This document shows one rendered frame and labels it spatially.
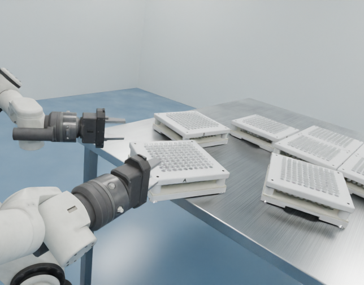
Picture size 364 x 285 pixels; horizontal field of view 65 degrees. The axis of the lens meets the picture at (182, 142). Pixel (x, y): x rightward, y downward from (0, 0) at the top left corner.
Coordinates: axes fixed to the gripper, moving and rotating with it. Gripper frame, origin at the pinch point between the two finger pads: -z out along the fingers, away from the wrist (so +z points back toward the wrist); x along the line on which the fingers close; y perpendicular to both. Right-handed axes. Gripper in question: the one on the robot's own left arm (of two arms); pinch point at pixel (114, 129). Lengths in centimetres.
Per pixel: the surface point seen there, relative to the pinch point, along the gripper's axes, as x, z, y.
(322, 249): 13, -48, 43
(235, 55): 2, -203, -315
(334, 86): 12, -290, -203
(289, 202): 11, -49, 26
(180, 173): 6.0, -17.2, 16.9
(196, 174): 6.0, -22.0, 17.6
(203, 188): 10.7, -24.7, 18.0
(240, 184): 13.3, -40.9, 12.4
